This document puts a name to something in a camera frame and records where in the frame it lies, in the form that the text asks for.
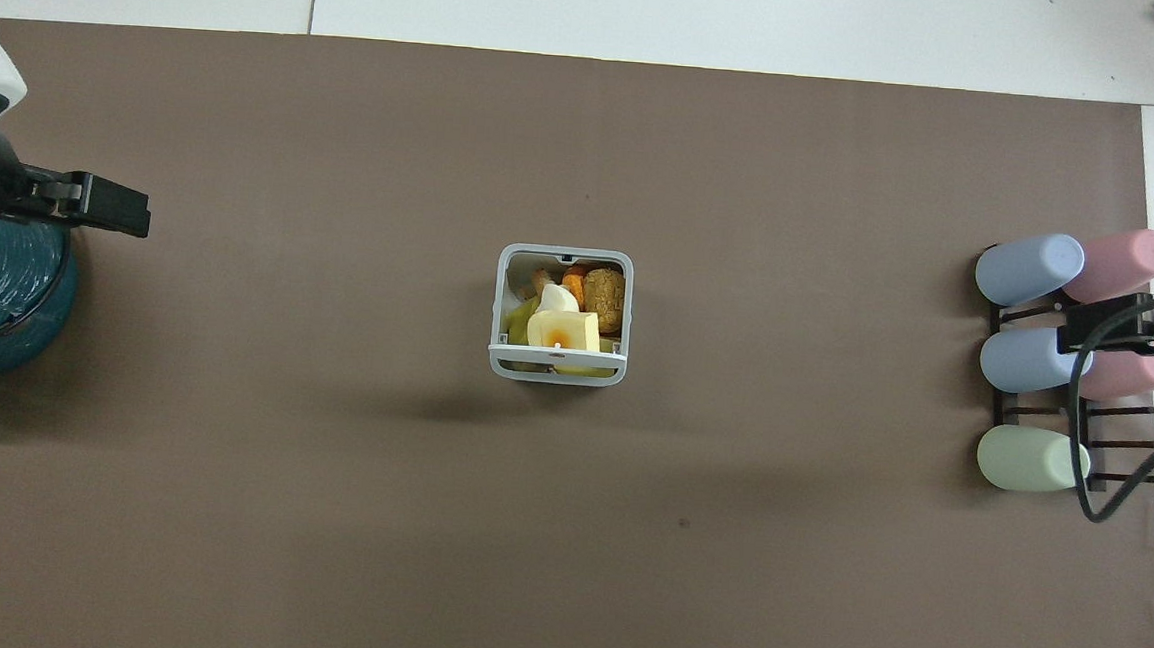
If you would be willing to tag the small white trash can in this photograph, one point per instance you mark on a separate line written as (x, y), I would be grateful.
(498, 359)

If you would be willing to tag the brown toy mushroom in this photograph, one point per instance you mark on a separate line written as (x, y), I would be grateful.
(543, 280)

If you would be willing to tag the yellow and white toy food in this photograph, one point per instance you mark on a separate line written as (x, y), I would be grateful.
(562, 325)

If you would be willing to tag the orange toy carrot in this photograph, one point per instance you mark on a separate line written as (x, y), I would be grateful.
(573, 286)

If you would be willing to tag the brown toy bread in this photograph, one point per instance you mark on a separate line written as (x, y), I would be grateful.
(604, 298)

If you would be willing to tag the blue plastic cup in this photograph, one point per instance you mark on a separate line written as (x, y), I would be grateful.
(1026, 269)
(1026, 359)

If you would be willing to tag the pale green plastic cup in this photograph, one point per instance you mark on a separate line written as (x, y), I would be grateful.
(1028, 459)

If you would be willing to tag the pink plastic cup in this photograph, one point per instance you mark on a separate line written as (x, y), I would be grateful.
(1122, 262)
(1135, 376)

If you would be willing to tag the dark wooden cup rack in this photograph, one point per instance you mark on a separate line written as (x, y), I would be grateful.
(1123, 412)

